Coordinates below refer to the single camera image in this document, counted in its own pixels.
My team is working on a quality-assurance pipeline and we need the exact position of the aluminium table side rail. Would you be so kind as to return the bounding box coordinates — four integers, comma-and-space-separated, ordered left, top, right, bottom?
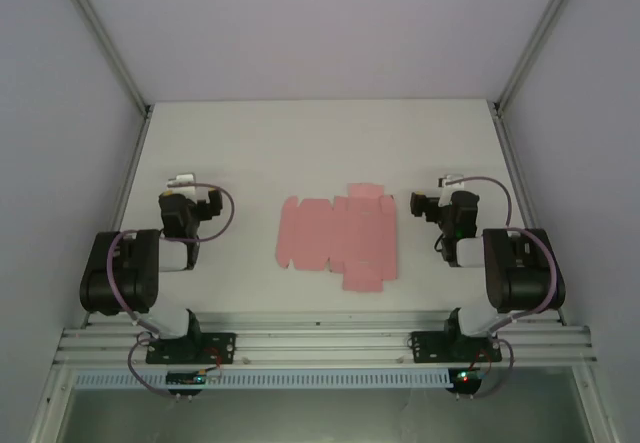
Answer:
82, 107, 152, 327
492, 105, 562, 323

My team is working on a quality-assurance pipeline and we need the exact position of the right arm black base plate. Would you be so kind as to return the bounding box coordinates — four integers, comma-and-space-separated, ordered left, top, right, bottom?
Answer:
410, 331, 503, 364

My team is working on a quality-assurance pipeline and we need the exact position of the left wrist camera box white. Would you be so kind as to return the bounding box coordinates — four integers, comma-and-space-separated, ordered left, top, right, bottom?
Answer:
165, 172, 199, 194

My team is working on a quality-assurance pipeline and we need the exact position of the aluminium mounting rail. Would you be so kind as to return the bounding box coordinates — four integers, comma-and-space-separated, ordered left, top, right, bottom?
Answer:
52, 310, 599, 365

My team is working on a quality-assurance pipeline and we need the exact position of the aluminium frame post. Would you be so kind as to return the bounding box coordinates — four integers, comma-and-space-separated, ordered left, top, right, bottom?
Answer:
49, 0, 154, 117
492, 0, 587, 117

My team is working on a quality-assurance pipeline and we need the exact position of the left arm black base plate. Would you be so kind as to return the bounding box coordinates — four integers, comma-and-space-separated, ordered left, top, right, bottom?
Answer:
145, 331, 236, 365

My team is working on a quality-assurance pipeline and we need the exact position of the pink paper box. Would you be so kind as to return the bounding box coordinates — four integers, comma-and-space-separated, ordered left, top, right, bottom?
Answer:
274, 182, 400, 293

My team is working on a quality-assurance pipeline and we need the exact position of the aluminium frame leg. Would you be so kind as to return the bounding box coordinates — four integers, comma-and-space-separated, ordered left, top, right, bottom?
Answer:
27, 367, 76, 443
569, 362, 617, 443

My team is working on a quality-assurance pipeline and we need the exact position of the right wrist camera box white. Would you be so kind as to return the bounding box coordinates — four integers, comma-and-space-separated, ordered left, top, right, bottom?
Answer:
437, 174, 466, 208

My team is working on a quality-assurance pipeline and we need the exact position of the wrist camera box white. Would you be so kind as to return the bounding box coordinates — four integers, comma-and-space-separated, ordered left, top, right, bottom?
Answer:
437, 174, 466, 208
165, 172, 199, 194

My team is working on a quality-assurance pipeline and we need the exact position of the slotted grey cable duct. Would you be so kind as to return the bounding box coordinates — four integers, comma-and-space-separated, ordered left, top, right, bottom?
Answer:
73, 368, 451, 390

